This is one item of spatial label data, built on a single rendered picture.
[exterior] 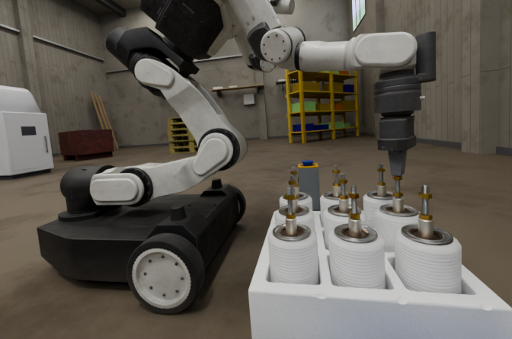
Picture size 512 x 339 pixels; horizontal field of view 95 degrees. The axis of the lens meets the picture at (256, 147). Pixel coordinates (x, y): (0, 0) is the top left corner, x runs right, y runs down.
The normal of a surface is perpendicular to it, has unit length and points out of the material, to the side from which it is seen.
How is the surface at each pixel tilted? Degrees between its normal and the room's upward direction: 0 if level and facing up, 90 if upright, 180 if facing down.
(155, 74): 90
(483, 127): 90
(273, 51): 111
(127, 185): 90
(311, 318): 90
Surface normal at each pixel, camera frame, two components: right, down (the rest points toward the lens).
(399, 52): -0.46, 0.11
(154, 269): -0.16, 0.09
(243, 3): -0.47, 0.45
